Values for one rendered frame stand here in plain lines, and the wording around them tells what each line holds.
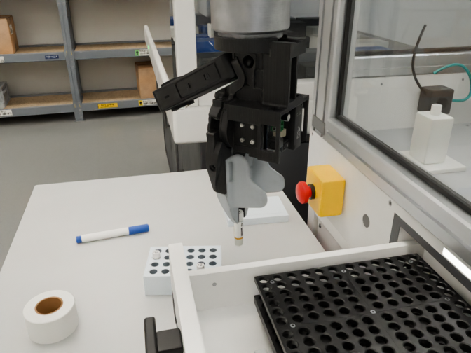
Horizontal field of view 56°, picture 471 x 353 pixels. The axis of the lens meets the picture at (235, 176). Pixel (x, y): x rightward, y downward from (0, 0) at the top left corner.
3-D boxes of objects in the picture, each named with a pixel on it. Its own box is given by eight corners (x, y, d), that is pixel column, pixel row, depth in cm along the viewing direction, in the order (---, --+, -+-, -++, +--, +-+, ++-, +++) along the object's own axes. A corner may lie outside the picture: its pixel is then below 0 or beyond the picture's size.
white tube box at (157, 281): (144, 295, 72) (142, 277, 70) (152, 264, 80) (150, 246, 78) (221, 294, 72) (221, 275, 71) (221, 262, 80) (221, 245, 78)
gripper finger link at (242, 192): (259, 244, 48) (263, 165, 44) (213, 230, 50) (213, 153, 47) (272, 232, 50) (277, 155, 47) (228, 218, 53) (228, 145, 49)
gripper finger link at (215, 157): (218, 199, 47) (218, 118, 43) (206, 196, 47) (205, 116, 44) (240, 184, 50) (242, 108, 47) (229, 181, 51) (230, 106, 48)
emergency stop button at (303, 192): (301, 208, 79) (302, 188, 77) (293, 197, 82) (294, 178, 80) (316, 206, 79) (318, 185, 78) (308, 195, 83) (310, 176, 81)
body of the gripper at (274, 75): (276, 171, 43) (280, 43, 38) (202, 155, 47) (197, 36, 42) (307, 146, 49) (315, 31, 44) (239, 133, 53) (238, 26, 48)
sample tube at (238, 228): (245, 242, 55) (245, 210, 53) (240, 248, 54) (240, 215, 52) (237, 239, 55) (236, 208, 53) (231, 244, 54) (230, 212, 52)
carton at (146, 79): (139, 99, 406) (137, 68, 394) (137, 90, 434) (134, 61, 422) (183, 96, 416) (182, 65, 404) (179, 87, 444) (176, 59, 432)
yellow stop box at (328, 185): (315, 218, 78) (318, 182, 75) (301, 199, 85) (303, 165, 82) (342, 216, 79) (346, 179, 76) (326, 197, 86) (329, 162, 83)
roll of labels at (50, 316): (76, 305, 70) (71, 284, 68) (80, 335, 64) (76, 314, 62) (27, 317, 67) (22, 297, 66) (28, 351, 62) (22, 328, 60)
